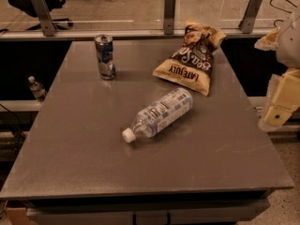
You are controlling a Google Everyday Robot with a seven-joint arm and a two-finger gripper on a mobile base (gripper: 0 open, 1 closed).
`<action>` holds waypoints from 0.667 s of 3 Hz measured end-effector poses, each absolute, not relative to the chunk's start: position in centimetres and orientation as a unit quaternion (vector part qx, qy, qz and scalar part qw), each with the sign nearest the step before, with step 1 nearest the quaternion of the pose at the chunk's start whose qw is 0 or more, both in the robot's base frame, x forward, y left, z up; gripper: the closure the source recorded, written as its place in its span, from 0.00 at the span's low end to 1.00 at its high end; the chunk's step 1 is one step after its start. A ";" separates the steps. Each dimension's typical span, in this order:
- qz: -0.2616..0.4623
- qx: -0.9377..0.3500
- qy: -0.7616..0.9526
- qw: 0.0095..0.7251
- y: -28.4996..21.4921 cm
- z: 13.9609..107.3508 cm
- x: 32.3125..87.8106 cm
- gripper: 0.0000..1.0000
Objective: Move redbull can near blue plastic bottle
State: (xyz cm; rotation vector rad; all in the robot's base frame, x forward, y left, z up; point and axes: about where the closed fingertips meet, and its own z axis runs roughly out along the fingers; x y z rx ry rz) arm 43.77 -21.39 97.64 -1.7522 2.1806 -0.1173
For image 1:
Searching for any black floor cable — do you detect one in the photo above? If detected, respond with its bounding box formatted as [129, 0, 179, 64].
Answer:
[266, 0, 299, 28]

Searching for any blue label plastic bottle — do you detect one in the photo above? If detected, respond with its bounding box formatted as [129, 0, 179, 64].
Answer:
[122, 88, 193, 143]

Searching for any small water bottle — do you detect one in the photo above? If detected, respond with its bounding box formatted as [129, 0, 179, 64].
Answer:
[28, 76, 47, 102]

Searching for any middle metal bracket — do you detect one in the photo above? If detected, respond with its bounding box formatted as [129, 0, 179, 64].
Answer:
[163, 0, 176, 35]

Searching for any right metal bracket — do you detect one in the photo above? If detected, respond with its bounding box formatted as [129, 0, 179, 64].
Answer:
[238, 0, 263, 34]

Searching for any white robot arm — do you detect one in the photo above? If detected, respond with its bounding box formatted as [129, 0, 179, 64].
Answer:
[254, 7, 300, 132]

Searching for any left metal bracket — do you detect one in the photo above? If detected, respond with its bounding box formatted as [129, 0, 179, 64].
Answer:
[31, 0, 56, 37]

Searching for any metal bracket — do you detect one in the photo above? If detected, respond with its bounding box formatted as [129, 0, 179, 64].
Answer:
[238, 0, 263, 34]
[31, 0, 56, 37]
[163, 0, 176, 35]

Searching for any glass panel rail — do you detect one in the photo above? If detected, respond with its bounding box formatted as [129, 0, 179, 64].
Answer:
[0, 27, 276, 41]

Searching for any black office chair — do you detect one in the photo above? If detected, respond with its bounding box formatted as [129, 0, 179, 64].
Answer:
[8, 0, 73, 30]

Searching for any redbull can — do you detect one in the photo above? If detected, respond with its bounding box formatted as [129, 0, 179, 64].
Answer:
[94, 35, 116, 80]

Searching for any Late July chips bag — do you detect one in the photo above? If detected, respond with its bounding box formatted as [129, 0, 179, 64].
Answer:
[153, 21, 226, 97]

